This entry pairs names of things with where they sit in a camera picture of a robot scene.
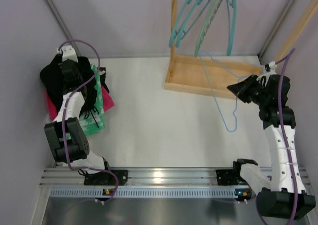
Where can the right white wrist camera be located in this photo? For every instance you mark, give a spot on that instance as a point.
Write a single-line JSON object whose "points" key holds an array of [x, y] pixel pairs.
{"points": [[269, 69]]}

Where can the black white garment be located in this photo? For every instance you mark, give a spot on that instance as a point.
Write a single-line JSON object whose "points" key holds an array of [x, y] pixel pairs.
{"points": [[103, 76]]}

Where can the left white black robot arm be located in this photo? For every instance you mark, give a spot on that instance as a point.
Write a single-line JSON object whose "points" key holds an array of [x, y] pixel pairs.
{"points": [[66, 138]]}

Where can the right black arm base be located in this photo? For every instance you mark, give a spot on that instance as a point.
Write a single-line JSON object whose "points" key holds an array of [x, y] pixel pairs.
{"points": [[227, 177]]}

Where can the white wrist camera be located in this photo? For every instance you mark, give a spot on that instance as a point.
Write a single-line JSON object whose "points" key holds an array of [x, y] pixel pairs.
{"points": [[269, 69], [68, 53]]}

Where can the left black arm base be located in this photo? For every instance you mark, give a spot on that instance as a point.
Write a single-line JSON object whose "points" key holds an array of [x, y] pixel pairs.
{"points": [[109, 177]]}

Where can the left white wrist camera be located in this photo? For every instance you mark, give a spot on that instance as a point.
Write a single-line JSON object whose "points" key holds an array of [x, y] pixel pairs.
{"points": [[68, 53]]}

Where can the wooden clothes rack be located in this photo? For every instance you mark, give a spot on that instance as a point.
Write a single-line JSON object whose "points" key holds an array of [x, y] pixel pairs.
{"points": [[185, 74]]}

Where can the right teal plastic hanger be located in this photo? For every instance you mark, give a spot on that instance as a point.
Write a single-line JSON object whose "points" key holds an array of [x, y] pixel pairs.
{"points": [[232, 13]]}

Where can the pink garment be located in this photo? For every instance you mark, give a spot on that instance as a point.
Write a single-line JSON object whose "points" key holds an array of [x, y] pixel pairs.
{"points": [[107, 103]]}

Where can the black trousers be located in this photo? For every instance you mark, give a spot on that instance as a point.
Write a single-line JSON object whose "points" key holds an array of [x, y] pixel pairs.
{"points": [[52, 78]]}

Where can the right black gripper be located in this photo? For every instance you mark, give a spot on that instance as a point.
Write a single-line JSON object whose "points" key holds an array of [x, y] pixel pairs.
{"points": [[249, 91]]}

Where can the green white tie-dye garment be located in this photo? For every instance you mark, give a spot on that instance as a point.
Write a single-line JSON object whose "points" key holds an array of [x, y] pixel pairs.
{"points": [[94, 120]]}

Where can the grey corner wall profile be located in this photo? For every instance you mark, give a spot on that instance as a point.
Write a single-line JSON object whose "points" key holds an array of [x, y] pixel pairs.
{"points": [[58, 19]]}

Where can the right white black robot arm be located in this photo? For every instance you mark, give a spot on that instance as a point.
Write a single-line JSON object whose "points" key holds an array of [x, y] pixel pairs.
{"points": [[283, 194]]}

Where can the right grey wall profile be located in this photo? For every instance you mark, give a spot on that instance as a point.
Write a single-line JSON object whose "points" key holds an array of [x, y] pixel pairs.
{"points": [[283, 13]]}

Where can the grey slotted cable duct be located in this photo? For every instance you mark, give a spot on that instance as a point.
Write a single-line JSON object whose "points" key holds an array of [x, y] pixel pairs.
{"points": [[146, 193]]}

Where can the teal plastic hanger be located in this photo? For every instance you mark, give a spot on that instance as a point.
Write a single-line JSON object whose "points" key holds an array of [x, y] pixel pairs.
{"points": [[232, 13], [190, 19], [174, 15]]}

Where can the light blue wire hanger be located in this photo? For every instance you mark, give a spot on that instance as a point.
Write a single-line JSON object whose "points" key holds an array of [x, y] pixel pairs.
{"points": [[218, 85]]}

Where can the aluminium mounting rail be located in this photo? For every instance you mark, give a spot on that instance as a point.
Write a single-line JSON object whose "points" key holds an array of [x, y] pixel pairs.
{"points": [[61, 176]]}

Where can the light green plastic hanger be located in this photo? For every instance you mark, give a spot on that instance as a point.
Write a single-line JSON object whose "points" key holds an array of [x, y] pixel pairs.
{"points": [[212, 10]]}

